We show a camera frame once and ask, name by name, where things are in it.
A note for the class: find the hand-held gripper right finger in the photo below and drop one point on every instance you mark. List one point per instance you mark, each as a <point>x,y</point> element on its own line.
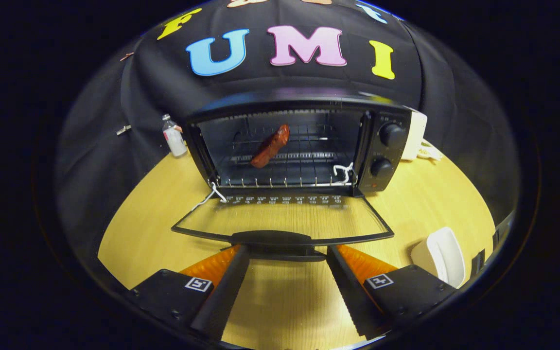
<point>350,291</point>

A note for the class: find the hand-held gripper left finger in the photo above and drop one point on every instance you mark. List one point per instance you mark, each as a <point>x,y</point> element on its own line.
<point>224,291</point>

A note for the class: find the red sausage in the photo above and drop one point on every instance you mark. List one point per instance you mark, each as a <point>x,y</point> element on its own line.
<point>270,146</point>

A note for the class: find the black toaster oven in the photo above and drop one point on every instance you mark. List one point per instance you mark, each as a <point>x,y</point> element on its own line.
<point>285,99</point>

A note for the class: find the white toaster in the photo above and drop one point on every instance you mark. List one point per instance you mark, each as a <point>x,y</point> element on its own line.
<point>417,131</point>

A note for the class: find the small white rectangular plate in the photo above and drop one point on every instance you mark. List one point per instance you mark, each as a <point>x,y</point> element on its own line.
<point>447,255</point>

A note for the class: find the small clear bottle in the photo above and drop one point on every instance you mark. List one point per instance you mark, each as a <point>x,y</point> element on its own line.
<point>175,138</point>

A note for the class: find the silver clip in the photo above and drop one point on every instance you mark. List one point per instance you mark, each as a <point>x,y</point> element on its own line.
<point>123,130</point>

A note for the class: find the pink clip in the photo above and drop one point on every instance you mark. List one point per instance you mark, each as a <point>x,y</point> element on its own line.
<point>127,56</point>

